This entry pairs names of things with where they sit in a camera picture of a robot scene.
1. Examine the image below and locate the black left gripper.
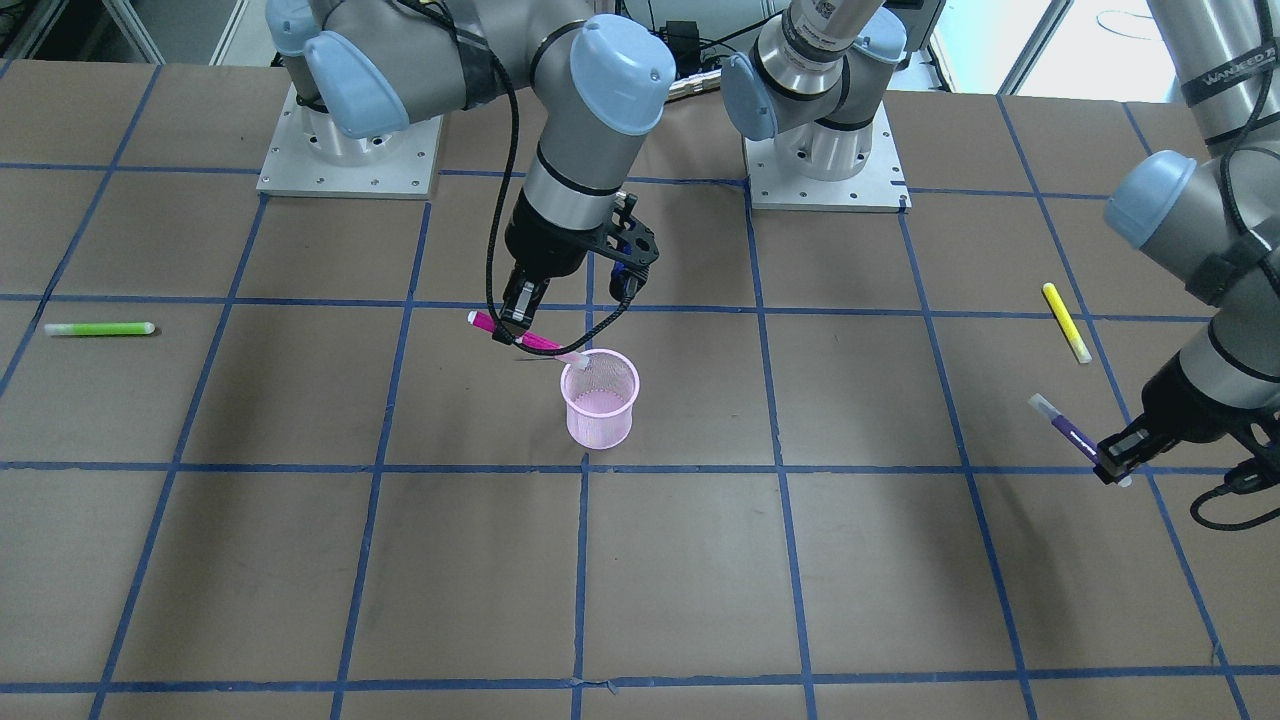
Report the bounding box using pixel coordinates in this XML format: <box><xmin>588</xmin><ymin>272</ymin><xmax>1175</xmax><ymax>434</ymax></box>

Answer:
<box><xmin>1094</xmin><ymin>356</ymin><xmax>1251</xmax><ymax>487</ymax></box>

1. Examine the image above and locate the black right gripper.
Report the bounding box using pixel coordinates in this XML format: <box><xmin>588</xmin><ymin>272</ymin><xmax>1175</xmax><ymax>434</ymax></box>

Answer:
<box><xmin>492</xmin><ymin>192</ymin><xmax>599</xmax><ymax>345</ymax></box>

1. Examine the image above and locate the purple highlighter pen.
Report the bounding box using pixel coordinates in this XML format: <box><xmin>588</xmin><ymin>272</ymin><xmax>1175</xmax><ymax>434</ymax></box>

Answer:
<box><xmin>1028</xmin><ymin>393</ymin><xmax>1100</xmax><ymax>469</ymax></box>

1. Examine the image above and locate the pink highlighter pen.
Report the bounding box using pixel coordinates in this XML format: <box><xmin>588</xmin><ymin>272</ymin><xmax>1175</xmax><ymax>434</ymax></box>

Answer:
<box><xmin>467</xmin><ymin>310</ymin><xmax>590</xmax><ymax>370</ymax></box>

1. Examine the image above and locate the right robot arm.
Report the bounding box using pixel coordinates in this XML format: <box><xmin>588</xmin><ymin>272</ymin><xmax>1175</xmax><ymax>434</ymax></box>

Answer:
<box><xmin>265</xmin><ymin>1</ymin><xmax>676</xmax><ymax>345</ymax></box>

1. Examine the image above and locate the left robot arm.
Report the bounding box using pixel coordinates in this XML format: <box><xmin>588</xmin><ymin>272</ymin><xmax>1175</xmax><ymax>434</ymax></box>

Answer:
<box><xmin>722</xmin><ymin>1</ymin><xmax>1279</xmax><ymax>495</ymax></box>

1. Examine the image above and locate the pink mesh cup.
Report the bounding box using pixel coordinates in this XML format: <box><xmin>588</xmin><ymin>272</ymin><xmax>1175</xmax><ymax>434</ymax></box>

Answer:
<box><xmin>559</xmin><ymin>348</ymin><xmax>640</xmax><ymax>450</ymax></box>

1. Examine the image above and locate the yellow highlighter pen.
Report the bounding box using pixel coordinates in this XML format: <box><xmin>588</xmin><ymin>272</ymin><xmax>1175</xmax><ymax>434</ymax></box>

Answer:
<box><xmin>1041</xmin><ymin>282</ymin><xmax>1093</xmax><ymax>365</ymax></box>

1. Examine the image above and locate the green highlighter pen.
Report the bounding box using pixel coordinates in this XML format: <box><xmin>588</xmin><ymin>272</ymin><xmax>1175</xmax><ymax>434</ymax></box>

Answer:
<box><xmin>42</xmin><ymin>322</ymin><xmax>157</xmax><ymax>337</ymax></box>

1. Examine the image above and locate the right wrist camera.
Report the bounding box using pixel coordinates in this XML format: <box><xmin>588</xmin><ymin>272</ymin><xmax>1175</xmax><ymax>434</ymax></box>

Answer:
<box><xmin>604</xmin><ymin>191</ymin><xmax>659</xmax><ymax>304</ymax></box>

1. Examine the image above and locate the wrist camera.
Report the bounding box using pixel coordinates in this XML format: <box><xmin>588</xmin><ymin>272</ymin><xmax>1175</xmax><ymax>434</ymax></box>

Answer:
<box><xmin>604</xmin><ymin>191</ymin><xmax>659</xmax><ymax>304</ymax></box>
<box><xmin>1213</xmin><ymin>456</ymin><xmax>1279</xmax><ymax>496</ymax></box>

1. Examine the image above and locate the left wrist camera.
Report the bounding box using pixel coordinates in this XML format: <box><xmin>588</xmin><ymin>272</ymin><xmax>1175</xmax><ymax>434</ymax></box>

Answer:
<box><xmin>1213</xmin><ymin>456</ymin><xmax>1279</xmax><ymax>496</ymax></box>

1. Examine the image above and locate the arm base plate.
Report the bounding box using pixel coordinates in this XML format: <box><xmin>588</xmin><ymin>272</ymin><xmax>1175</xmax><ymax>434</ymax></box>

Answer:
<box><xmin>742</xmin><ymin>105</ymin><xmax>913</xmax><ymax>213</ymax></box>
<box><xmin>256</xmin><ymin>87</ymin><xmax>443</xmax><ymax>201</ymax></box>

